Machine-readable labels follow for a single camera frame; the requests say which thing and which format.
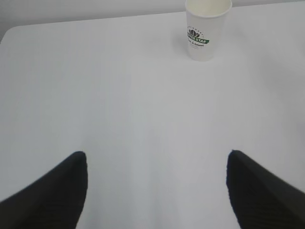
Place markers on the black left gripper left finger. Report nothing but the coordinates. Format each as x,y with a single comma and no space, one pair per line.
54,201

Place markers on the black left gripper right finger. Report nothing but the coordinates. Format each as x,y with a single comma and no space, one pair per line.
259,198

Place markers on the white paper cup green logo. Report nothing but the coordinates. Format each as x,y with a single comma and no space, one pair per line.
205,20

